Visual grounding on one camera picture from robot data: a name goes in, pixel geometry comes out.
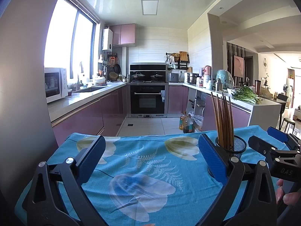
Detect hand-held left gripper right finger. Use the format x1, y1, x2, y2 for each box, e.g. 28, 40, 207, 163
198, 134, 278, 226

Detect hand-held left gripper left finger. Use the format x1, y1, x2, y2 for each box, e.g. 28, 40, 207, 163
15, 135, 106, 226

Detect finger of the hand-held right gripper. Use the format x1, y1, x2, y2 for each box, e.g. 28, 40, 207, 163
248, 135, 301, 163
267, 126, 301, 150

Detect black mesh holder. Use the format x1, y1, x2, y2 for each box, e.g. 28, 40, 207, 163
207, 135, 248, 179

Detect bunch of wooden chopsticks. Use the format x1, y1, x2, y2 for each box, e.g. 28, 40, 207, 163
210, 92, 235, 152

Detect person's right hand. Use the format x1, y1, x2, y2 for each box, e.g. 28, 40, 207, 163
276, 178, 301, 206

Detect black stool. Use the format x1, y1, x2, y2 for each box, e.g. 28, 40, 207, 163
280, 118, 295, 132

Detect dark oil bottle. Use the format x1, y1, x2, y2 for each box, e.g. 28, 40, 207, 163
183, 114, 194, 133

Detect pink base cabinets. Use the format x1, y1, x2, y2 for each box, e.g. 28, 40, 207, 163
50, 85, 131, 144
168, 85, 251, 132

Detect yellow oil bottle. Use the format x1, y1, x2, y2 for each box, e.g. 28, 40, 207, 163
179, 112, 187, 130

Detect green leafy vegetables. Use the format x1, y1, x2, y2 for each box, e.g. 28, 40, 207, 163
232, 86, 260, 104

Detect blue floral tablecloth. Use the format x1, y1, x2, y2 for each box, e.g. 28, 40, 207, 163
14, 125, 291, 226

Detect steel faucet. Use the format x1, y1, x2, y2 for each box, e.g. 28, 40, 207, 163
76, 61, 84, 90

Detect black built-in stove oven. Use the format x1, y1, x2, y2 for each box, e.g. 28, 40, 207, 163
130, 63, 169, 118

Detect white microwave oven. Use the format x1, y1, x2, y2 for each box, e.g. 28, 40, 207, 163
44, 67, 68, 103

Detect grey refrigerator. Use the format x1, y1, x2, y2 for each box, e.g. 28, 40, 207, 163
0, 0, 67, 226

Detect white water heater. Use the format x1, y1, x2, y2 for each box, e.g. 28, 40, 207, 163
102, 28, 114, 51

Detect kitchen window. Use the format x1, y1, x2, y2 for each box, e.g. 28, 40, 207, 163
44, 0, 100, 79

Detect ceiling light panel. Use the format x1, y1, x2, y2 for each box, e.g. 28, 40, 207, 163
141, 0, 159, 16

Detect pink wall picture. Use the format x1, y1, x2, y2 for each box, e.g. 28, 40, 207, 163
233, 55, 245, 78

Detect black wall rack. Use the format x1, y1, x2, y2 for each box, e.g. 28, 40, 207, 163
165, 52, 190, 70

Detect pink wall cabinet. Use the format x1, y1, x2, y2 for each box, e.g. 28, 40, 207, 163
110, 24, 136, 47

